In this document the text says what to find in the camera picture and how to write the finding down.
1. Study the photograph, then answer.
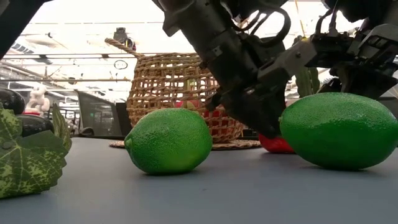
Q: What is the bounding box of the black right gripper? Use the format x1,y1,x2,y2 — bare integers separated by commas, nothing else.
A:
257,24,398,101

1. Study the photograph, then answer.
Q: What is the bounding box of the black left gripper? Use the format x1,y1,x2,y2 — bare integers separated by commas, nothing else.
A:
161,0,261,94

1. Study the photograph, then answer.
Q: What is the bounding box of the orange-red apple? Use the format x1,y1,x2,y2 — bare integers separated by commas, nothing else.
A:
203,107,237,138

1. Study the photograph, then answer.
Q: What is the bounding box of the red bell pepper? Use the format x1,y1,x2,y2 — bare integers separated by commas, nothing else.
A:
258,133,296,155

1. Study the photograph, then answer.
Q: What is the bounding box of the yellow-green pear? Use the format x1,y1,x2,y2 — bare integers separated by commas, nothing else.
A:
185,79,200,106

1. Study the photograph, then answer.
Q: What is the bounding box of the red apple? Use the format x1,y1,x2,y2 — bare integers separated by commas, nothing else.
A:
175,99,201,109

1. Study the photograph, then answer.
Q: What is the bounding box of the large green lime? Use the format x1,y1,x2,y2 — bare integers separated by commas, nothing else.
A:
279,91,398,171

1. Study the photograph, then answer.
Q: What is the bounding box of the small green lime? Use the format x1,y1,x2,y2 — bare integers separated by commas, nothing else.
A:
124,108,214,175

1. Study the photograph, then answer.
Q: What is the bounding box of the woven wicker basket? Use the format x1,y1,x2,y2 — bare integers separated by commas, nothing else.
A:
104,37,264,152

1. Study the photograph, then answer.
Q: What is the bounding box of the green cactus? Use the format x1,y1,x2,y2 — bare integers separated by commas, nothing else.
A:
294,67,321,98

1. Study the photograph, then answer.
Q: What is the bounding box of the black ceiling spotlight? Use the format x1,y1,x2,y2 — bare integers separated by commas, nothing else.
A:
113,27,137,52

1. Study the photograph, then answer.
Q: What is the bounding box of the white robot figure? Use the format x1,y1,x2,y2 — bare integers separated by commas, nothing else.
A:
24,85,51,116

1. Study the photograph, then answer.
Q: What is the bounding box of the dark grape bunch with leaves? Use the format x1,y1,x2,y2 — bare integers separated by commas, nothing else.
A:
0,88,73,200

